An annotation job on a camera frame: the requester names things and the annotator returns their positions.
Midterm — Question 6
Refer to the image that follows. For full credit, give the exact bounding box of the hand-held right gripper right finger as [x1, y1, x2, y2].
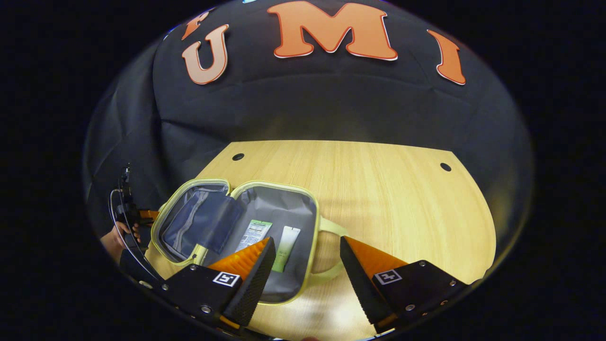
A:
[339, 236, 469, 333]

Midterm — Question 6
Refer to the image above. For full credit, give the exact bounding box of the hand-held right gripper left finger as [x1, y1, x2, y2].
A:
[163, 237, 276, 328]

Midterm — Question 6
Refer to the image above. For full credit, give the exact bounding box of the slim pale green tube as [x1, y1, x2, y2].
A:
[272, 225, 302, 273]

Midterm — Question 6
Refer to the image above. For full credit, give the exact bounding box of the large green white tube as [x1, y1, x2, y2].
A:
[235, 219, 273, 252]

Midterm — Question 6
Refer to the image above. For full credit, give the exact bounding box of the pale yellow suitcase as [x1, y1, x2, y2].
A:
[151, 178, 348, 306]

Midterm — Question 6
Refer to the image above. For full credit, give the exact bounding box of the black backdrop cloth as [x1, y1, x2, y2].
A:
[83, 0, 535, 247]

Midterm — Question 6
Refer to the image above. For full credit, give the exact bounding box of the thin white cable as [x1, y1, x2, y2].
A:
[109, 188, 164, 282]

